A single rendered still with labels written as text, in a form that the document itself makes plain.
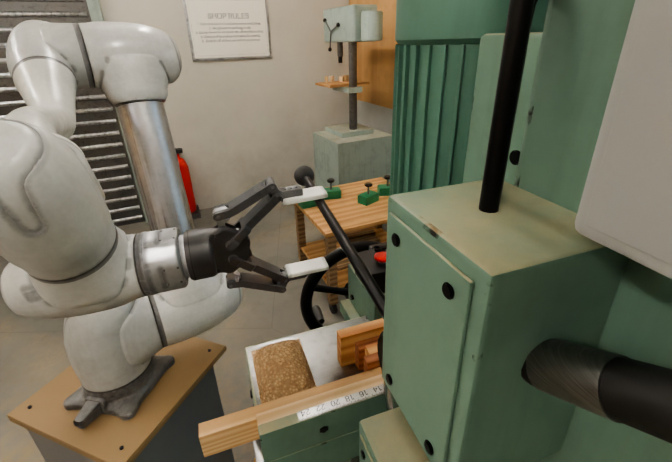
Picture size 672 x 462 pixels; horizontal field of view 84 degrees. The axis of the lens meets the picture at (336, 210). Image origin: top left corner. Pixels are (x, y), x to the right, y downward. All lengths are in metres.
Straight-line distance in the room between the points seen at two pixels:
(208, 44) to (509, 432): 3.25
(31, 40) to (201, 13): 2.44
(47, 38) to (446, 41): 0.80
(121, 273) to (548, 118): 0.49
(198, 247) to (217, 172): 2.97
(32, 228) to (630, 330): 0.46
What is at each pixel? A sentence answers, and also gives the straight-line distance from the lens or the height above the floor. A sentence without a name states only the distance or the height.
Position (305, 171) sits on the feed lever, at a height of 1.18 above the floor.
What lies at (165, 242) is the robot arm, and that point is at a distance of 0.56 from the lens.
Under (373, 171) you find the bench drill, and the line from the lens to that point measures 2.91.
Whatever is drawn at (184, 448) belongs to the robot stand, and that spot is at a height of 0.44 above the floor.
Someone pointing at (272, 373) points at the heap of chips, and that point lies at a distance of 0.62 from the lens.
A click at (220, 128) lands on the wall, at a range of 3.42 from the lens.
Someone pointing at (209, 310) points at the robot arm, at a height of 0.79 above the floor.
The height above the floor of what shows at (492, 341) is 1.26.
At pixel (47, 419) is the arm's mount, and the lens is 1.16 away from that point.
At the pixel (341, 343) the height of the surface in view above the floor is 0.95.
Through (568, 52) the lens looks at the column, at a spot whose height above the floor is 1.37.
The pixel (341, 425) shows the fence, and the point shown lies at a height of 0.92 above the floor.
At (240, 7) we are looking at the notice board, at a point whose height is 1.63.
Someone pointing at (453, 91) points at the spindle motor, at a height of 1.34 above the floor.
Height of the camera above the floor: 1.38
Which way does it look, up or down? 25 degrees down
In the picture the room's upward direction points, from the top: 2 degrees counter-clockwise
